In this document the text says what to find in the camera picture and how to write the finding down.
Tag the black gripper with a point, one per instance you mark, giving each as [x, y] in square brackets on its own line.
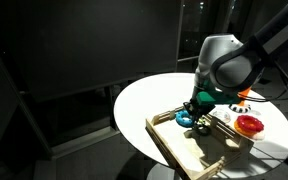
[199, 107]

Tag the grey Franka robot arm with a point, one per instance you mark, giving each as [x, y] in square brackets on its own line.
[230, 66]

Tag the wooden slotted tray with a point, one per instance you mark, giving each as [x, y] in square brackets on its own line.
[190, 150]

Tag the orange peg with white base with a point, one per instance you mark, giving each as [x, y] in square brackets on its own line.
[245, 93]

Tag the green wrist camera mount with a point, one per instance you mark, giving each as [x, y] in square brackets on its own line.
[214, 97]

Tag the white table pedestal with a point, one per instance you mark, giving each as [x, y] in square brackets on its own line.
[160, 173]

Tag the grey window frame post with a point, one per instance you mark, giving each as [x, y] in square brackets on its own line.
[180, 36]

